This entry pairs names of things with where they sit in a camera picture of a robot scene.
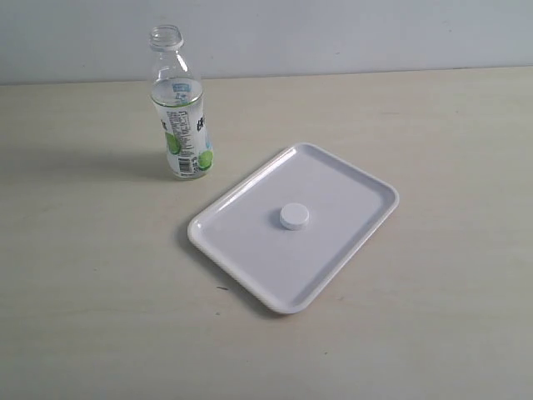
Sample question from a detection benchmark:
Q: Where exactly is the white bottle cap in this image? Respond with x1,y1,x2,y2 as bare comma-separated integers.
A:
279,202,310,231

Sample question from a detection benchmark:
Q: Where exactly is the clear plastic drink bottle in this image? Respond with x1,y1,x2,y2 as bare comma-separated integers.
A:
149,25,214,180

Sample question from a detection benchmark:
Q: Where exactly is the white rectangular plastic tray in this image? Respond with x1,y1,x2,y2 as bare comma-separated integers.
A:
187,142,399,314

